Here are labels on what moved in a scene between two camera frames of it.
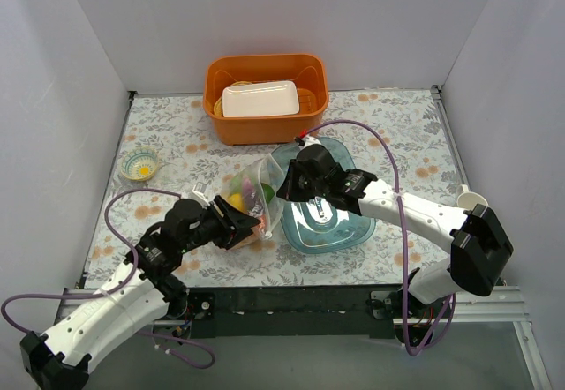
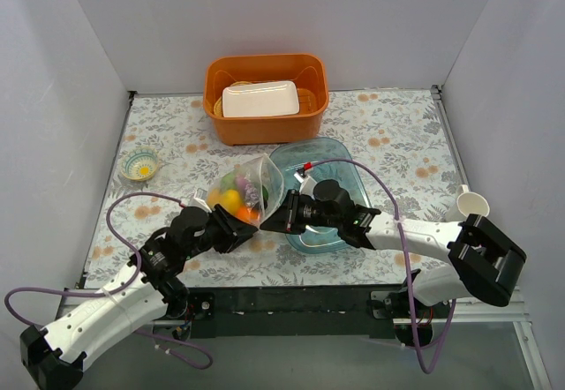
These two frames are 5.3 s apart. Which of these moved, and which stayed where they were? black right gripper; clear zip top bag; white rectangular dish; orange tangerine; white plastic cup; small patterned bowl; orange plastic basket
Moved: orange tangerine; clear zip top bag; black right gripper
Stayed: orange plastic basket; small patterned bowl; white rectangular dish; white plastic cup
